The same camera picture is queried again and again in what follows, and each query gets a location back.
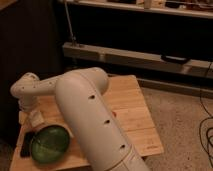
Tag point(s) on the metal pole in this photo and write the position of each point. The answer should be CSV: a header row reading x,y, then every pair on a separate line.
x,y
72,36

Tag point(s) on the long grey bench shelf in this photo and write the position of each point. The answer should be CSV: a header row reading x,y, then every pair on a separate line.
x,y
136,59

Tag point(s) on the black device on bench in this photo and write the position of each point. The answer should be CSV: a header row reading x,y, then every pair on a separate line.
x,y
175,59

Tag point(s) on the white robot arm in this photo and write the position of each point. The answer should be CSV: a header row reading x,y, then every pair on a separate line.
x,y
79,97

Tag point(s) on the wooden table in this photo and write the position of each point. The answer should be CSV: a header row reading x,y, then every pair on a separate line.
x,y
125,99

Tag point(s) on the green glass bowl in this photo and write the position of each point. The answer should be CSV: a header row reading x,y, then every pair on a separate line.
x,y
49,144

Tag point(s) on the upper white shelf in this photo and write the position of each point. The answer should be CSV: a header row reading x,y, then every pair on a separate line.
x,y
122,6

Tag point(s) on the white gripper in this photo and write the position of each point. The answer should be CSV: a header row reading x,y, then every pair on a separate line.
x,y
30,112

